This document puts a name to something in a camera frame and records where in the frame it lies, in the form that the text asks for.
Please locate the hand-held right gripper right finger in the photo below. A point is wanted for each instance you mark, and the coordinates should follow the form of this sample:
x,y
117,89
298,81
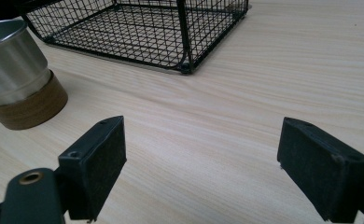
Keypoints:
x,y
321,172

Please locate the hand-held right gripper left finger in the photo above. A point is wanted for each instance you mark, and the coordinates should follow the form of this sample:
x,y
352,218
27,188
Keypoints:
x,y
91,169

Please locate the metal cup with brown base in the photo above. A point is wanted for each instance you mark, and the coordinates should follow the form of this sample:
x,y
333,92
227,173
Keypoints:
x,y
15,74

